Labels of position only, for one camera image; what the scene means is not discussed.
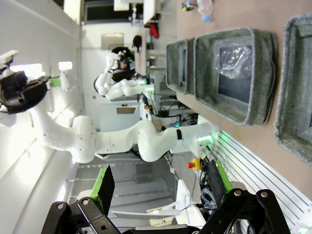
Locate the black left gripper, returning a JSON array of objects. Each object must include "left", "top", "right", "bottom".
[{"left": 0, "top": 70, "right": 62, "bottom": 115}]

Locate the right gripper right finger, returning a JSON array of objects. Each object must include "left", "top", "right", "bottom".
[{"left": 202, "top": 159, "right": 291, "bottom": 234}]

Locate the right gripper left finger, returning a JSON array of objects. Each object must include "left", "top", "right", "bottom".
[{"left": 43, "top": 164, "right": 117, "bottom": 234}]

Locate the white paper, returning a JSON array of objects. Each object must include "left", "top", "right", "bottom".
[{"left": 59, "top": 70, "right": 82, "bottom": 93}]

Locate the plastic bottle pink label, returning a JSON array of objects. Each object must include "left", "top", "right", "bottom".
[{"left": 196, "top": 0, "right": 215, "bottom": 23}]

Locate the white ceiling light panel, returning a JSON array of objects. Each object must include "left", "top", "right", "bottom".
[{"left": 58, "top": 61, "right": 73, "bottom": 72}]

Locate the aluminium slotted mounting plate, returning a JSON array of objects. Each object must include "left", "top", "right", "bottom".
[{"left": 207, "top": 129, "right": 312, "bottom": 221}]

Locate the red yellow emergency stop button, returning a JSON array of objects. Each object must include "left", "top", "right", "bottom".
[{"left": 187, "top": 157, "right": 202, "bottom": 171}]

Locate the red hanging cloth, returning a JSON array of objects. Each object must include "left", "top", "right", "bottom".
[{"left": 149, "top": 22, "right": 159, "bottom": 39}]

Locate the grey fabric basket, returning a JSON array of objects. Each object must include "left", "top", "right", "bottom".
[
  {"left": 194, "top": 27, "right": 279, "bottom": 126},
  {"left": 273, "top": 14, "right": 312, "bottom": 168},
  {"left": 166, "top": 38, "right": 197, "bottom": 95}
]

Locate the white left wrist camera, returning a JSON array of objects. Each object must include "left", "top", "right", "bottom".
[{"left": 0, "top": 50, "right": 20, "bottom": 72}]

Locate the black cable tangle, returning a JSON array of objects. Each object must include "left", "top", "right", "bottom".
[{"left": 195, "top": 156, "right": 220, "bottom": 213}]

